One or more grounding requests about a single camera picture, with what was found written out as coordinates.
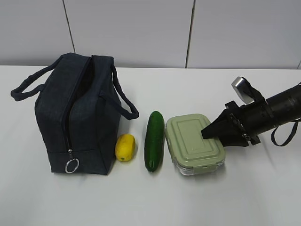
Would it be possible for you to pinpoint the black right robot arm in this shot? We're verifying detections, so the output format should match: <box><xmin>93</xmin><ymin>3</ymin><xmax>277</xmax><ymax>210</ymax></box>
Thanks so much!
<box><xmin>201</xmin><ymin>85</ymin><xmax>301</xmax><ymax>147</ymax></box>

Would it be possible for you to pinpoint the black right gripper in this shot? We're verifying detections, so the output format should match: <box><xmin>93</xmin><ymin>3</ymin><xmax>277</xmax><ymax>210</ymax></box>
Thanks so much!
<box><xmin>201</xmin><ymin>101</ymin><xmax>274</xmax><ymax>147</ymax></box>

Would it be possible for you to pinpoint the glass container green lid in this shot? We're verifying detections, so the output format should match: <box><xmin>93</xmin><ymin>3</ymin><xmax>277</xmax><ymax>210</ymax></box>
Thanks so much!
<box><xmin>165</xmin><ymin>113</ymin><xmax>225</xmax><ymax>176</ymax></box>

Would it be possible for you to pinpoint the yellow lemon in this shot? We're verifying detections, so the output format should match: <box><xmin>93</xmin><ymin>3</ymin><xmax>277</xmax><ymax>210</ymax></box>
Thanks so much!
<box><xmin>115</xmin><ymin>134</ymin><xmax>135</xmax><ymax>161</ymax></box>

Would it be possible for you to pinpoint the dark blue lunch bag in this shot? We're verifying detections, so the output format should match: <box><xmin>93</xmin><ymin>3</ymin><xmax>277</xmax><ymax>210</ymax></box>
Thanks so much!
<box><xmin>11</xmin><ymin>53</ymin><xmax>139</xmax><ymax>175</ymax></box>

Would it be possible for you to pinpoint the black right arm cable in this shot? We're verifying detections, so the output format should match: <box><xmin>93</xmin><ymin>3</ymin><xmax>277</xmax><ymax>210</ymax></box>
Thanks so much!
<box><xmin>246</xmin><ymin>81</ymin><xmax>301</xmax><ymax>146</ymax></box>

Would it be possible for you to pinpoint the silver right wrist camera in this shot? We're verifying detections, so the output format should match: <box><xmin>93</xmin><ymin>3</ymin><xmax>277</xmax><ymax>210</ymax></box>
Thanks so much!
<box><xmin>231</xmin><ymin>76</ymin><xmax>254</xmax><ymax>104</ymax></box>

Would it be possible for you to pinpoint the green cucumber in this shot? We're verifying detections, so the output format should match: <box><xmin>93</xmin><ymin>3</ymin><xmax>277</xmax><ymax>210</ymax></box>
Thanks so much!
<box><xmin>144</xmin><ymin>111</ymin><xmax>165</xmax><ymax>172</ymax></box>

